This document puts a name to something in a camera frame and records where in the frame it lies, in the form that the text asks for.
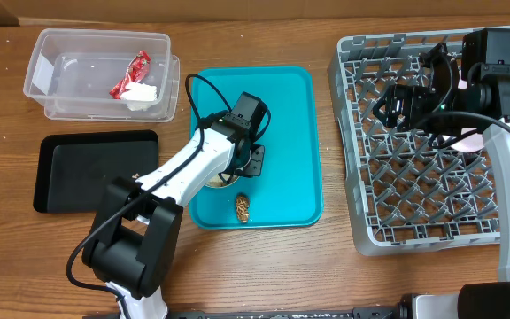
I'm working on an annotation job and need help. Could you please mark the grey bowl with rice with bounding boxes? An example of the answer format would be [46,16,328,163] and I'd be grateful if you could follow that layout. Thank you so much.
[205,174,238,189]

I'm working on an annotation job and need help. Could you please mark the brown food scrap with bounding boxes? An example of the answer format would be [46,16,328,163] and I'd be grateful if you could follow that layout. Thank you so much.
[235,194,250,223]

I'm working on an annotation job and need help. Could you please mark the pink round plate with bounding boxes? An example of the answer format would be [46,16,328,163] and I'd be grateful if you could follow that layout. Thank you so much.
[440,128,484,152]

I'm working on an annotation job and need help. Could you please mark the white napkin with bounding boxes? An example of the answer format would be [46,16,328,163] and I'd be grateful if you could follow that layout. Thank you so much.
[120,82,158,111]

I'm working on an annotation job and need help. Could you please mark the red snack wrapper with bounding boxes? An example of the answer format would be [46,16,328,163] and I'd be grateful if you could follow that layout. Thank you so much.
[109,50,151,99]

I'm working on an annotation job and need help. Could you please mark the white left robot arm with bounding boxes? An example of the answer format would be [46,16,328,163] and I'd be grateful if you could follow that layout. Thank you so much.
[77,92,270,318]

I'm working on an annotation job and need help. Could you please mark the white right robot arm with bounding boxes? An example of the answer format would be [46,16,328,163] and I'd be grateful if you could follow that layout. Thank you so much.
[373,27,510,318]

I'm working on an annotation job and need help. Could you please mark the grey dishwasher rack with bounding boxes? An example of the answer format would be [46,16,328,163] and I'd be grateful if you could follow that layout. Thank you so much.
[328,26,510,255]

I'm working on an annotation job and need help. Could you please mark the teal serving tray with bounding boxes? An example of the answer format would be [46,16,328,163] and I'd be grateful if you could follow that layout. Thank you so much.
[189,66,323,230]

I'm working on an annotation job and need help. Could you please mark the black plastic tray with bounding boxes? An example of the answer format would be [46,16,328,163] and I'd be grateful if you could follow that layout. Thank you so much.
[33,130,158,214]

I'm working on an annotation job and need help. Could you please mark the clear plastic bin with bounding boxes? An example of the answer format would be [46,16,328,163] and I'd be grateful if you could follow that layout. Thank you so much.
[23,28,180,122]

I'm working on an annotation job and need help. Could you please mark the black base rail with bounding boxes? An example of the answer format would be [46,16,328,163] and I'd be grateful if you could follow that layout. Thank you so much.
[81,294,460,319]

